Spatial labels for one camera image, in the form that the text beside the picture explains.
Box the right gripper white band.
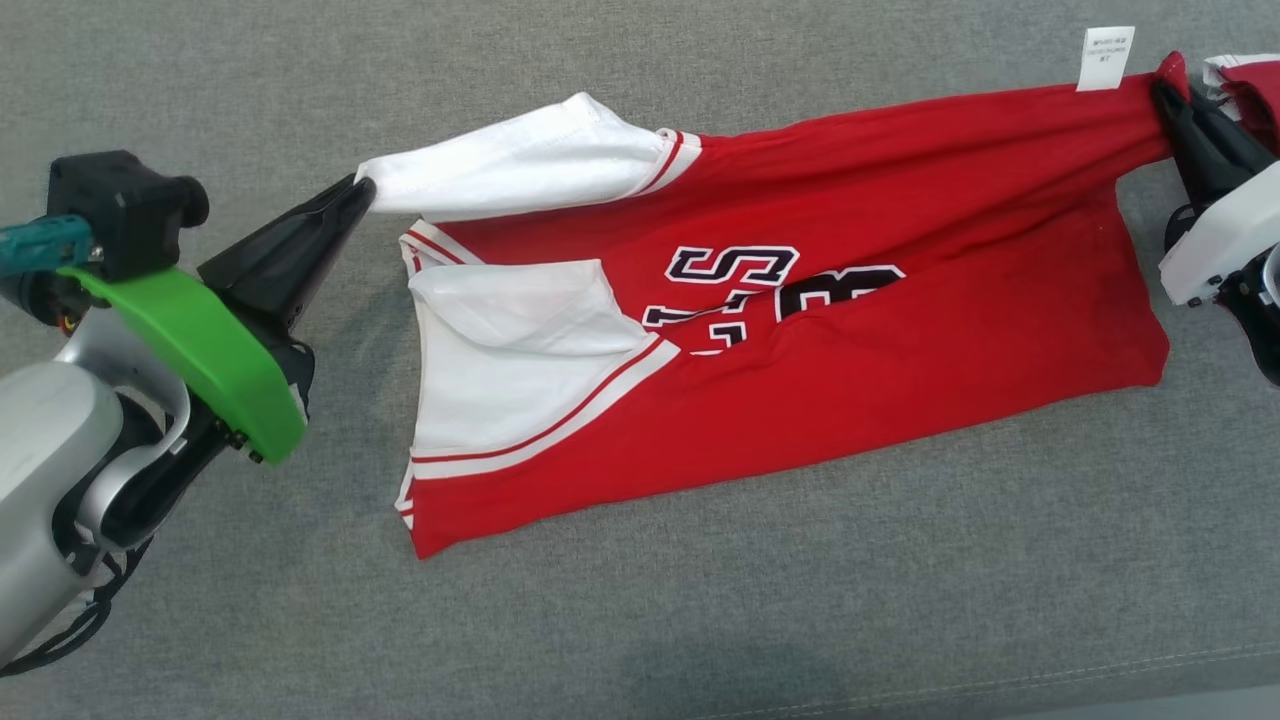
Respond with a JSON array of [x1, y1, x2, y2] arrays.
[[1150, 79, 1280, 307]]

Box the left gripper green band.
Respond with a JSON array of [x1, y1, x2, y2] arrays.
[[60, 175, 379, 467]]

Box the red trousers with white stripe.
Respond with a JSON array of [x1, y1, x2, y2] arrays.
[[1200, 52, 1280, 156]]

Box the red white jersey with letters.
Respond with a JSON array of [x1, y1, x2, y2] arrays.
[[355, 25, 1191, 561]]

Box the grey fabric sofa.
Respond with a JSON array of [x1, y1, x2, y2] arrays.
[[0, 0, 1280, 720]]

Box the teal left cable connector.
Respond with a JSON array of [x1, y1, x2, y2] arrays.
[[0, 215, 96, 279]]

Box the black left arm cable bundle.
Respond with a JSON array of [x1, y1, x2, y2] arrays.
[[0, 540, 151, 681]]

